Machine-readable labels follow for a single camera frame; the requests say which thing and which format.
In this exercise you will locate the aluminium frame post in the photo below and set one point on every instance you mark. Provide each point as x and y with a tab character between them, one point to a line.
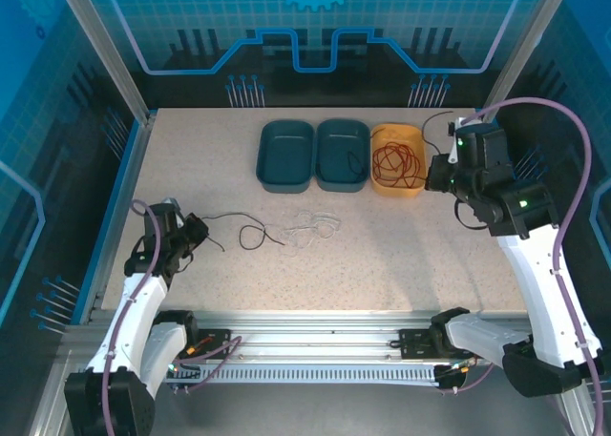
107	49
525	49

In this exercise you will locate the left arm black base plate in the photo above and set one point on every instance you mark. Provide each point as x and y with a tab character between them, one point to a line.
215	340

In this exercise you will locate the aluminium side rail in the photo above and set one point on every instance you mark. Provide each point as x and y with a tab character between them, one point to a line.
126	183
484	118

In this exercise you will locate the dark teal plastic bin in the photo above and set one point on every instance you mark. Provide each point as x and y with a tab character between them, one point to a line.
334	159
286	154

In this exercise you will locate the left base connector cluster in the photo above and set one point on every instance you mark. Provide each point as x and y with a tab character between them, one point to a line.
183	369

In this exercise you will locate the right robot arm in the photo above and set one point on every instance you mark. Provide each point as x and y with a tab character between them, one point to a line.
539	283

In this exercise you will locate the steel sheet base panel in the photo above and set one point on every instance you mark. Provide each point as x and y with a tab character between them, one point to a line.
310	412

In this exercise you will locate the right base connector cluster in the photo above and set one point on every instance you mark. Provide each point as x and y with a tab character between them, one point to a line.
451	376

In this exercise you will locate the base connector cluster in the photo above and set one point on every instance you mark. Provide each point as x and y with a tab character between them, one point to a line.
183	369
451	376

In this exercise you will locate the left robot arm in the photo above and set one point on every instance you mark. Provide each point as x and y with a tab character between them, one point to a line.
133	312

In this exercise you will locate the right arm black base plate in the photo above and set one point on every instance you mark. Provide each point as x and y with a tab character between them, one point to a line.
413	343

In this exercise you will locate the aluminium mounting rail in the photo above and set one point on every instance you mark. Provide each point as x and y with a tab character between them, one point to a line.
310	336

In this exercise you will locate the orange plastic bin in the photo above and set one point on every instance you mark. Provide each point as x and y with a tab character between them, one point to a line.
396	193

